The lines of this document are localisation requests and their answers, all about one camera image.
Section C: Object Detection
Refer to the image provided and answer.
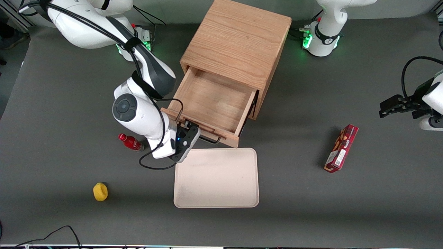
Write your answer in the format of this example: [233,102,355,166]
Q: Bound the yellow lemon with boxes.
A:
[93,182,108,202]

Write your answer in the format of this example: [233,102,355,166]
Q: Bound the wooden drawer with black handle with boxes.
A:
[161,66,259,148]

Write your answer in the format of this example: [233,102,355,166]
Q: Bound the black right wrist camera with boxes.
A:
[170,124,201,163]

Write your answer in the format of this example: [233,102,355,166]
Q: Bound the wooden drawer cabinet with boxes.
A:
[180,0,292,120]

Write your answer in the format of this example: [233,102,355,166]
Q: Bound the black cable on table edge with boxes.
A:
[0,225,82,249]

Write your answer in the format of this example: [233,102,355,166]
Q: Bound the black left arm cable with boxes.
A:
[401,56,443,101]

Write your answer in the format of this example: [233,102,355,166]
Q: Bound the red soda bottle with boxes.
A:
[118,133,145,152]

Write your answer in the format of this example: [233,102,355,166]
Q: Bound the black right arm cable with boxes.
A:
[19,2,184,170]

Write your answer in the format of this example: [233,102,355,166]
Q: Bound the red snack box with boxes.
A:
[324,124,359,173]

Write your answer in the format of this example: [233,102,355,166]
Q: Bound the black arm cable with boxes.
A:
[19,2,184,170]
[401,56,443,101]

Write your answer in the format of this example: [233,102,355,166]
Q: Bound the black base cables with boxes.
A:
[290,10,324,39]
[132,6,166,44]

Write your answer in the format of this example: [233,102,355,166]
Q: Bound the black left base cables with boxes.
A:
[290,10,324,39]

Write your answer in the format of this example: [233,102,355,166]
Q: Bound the aluminium frame profile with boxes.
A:
[2,7,36,30]

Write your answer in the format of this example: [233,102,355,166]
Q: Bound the beige plastic tray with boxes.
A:
[173,148,260,209]

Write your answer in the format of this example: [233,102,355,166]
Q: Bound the black right base cables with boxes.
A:
[132,6,166,44]

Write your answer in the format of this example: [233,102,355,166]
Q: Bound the black metal drawer handle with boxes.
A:
[199,134,221,145]

